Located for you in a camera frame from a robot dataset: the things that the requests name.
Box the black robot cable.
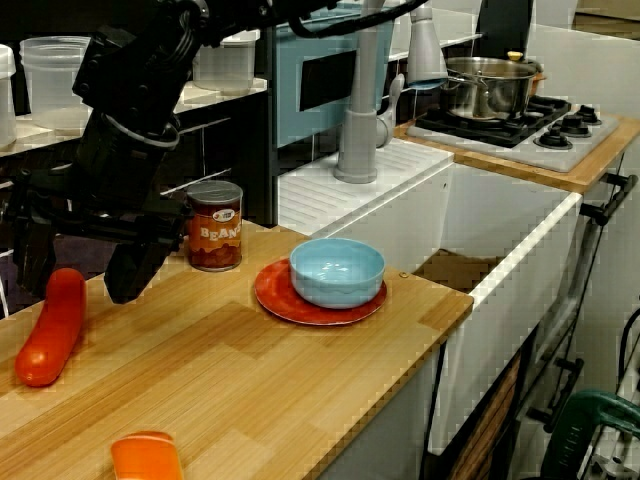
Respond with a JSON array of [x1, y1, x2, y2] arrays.
[[285, 0, 432, 40]]

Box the salmon sushi toy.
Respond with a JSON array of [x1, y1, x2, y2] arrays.
[[109, 430, 185, 480]]

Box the brown beans can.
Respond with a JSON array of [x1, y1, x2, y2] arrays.
[[185, 179, 244, 273]]

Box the green clamp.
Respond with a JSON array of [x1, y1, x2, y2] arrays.
[[541, 389, 640, 480]]

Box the light blue bowl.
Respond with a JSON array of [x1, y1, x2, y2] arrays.
[[288, 237, 386, 310]]

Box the black bar handle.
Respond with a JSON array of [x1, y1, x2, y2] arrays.
[[526, 357, 585, 432], [579, 172, 640, 227]]

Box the steel cooking pot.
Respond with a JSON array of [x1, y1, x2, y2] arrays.
[[439, 51, 546, 121]]

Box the red toy sausage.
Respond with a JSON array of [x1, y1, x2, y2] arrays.
[[13, 267, 87, 388]]

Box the grey gooseneck faucet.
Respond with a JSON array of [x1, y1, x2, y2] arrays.
[[333, 0, 450, 185]]

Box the grey toy stove top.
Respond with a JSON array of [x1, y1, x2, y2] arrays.
[[405, 94, 621, 175]]

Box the red plate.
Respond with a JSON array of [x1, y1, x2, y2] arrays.
[[253, 258, 389, 327]]

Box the black upright panel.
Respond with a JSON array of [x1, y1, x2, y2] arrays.
[[474, 0, 535, 62]]

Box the white canister with logo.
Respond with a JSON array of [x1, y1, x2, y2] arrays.
[[19, 35, 94, 129]]

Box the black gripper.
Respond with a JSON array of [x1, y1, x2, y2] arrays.
[[9, 113, 194, 305]]

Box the white toy sink unit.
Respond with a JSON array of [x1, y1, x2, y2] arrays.
[[277, 137, 584, 456]]

